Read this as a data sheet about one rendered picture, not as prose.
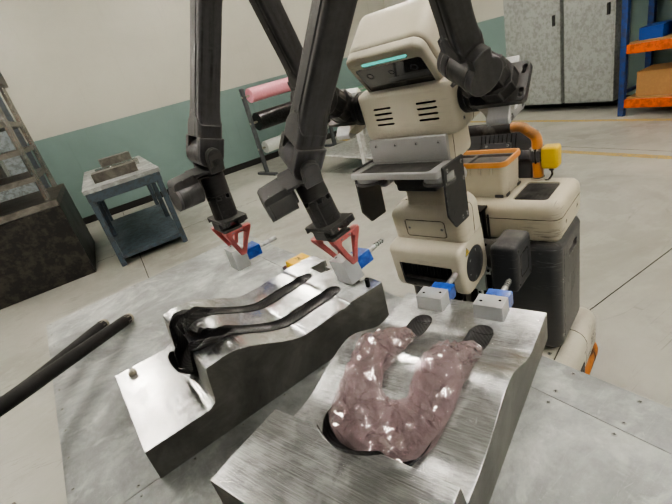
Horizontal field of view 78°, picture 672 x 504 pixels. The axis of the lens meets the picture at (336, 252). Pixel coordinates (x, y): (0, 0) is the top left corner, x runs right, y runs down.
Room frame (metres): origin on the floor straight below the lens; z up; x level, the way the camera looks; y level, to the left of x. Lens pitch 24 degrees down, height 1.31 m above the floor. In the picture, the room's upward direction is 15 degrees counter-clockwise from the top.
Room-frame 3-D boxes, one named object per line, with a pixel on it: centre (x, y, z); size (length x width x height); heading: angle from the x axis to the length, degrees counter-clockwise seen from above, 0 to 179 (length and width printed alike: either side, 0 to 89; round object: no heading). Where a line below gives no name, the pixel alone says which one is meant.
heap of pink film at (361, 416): (0.46, -0.05, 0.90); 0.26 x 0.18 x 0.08; 138
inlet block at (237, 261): (0.99, 0.20, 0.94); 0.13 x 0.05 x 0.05; 121
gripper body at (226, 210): (0.97, 0.23, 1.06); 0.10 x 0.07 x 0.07; 31
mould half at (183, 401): (0.72, 0.21, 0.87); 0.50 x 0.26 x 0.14; 121
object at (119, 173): (4.89, 2.16, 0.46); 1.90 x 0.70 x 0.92; 24
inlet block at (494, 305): (0.62, -0.27, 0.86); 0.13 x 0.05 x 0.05; 138
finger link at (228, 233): (0.96, 0.23, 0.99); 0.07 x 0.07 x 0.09; 31
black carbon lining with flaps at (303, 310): (0.72, 0.19, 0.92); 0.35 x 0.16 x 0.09; 121
